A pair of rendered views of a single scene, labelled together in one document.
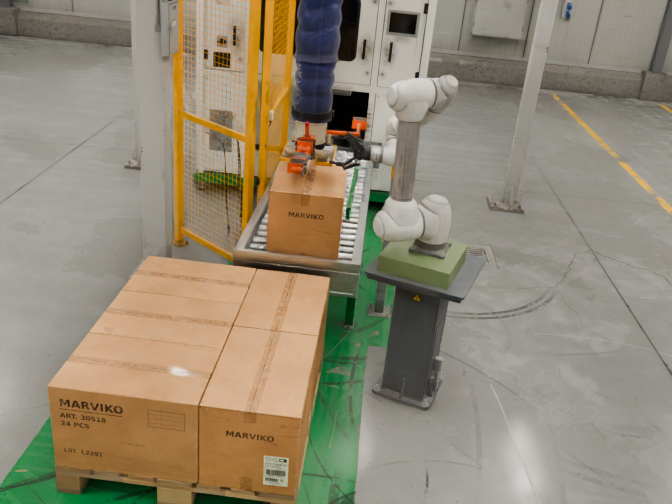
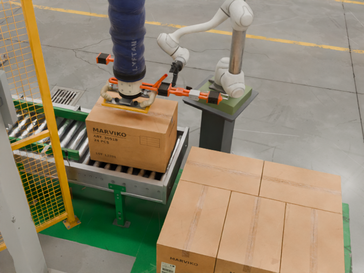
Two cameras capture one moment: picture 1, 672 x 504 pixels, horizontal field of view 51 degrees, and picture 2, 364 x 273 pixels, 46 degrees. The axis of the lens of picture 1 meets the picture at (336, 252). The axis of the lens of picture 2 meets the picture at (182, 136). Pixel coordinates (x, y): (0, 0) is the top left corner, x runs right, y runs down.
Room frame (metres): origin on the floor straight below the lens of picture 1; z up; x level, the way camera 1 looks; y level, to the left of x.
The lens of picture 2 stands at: (2.98, 2.61, 2.87)
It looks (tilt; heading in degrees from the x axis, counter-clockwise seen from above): 40 degrees down; 280
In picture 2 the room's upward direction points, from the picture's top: 3 degrees clockwise
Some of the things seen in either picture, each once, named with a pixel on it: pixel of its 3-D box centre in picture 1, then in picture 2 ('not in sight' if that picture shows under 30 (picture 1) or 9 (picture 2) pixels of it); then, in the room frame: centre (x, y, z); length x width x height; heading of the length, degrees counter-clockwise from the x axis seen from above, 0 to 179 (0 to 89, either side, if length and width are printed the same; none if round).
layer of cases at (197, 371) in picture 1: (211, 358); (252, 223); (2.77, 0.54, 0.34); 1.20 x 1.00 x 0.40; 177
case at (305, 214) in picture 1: (308, 208); (134, 130); (3.78, 0.18, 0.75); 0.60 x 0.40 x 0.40; 0
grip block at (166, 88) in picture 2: (305, 145); (164, 89); (3.54, 0.21, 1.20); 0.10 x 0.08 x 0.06; 88
